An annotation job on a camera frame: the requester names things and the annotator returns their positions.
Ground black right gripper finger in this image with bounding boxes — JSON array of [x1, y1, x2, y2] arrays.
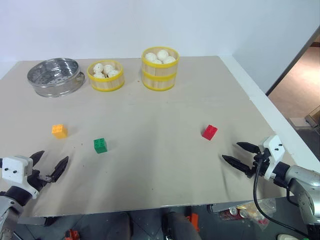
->
[[221, 154, 254, 179], [235, 141, 262, 154]]

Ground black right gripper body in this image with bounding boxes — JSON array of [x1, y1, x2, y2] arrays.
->
[[250, 149, 273, 178]]

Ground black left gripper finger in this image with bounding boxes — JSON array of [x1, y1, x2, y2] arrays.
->
[[50, 156, 70, 183], [29, 150, 46, 167]]

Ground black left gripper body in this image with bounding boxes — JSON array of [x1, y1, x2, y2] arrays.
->
[[26, 168, 54, 193]]

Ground orange toy brick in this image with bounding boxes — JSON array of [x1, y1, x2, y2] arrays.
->
[[51, 124, 69, 139]]

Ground red toy brick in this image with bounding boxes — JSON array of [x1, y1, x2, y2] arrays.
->
[[201, 124, 219, 142]]

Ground clear yellow snack bag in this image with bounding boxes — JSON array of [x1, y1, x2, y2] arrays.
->
[[235, 198, 277, 227]]

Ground green toy brick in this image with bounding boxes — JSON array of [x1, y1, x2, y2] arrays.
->
[[93, 137, 109, 154]]

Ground cardboard box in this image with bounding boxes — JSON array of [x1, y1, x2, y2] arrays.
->
[[289, 116, 305, 130], [304, 104, 320, 129]]

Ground orange plastic clamp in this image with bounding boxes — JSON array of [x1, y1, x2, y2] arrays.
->
[[186, 213, 201, 232], [64, 228, 81, 240]]

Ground stainless steel steamer tray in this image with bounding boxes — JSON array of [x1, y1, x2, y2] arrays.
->
[[26, 57, 86, 99]]

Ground dark rounded shape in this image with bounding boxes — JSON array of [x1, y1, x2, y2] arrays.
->
[[161, 211, 201, 240]]

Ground beige table cloth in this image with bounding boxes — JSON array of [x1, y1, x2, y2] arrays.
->
[[0, 55, 302, 218]]

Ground wooden steamer basket yellow rims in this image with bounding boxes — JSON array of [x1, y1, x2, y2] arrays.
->
[[141, 46, 181, 77], [141, 70, 178, 93], [86, 59, 126, 93]]

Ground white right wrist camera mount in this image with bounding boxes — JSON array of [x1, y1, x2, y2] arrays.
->
[[259, 135, 286, 181]]

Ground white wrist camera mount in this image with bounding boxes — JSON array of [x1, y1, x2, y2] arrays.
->
[[259, 135, 286, 181], [0, 155, 40, 200]]

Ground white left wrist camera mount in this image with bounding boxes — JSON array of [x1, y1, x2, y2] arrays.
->
[[0, 155, 40, 200]]

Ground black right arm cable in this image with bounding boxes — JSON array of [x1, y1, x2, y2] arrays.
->
[[252, 156, 310, 238]]

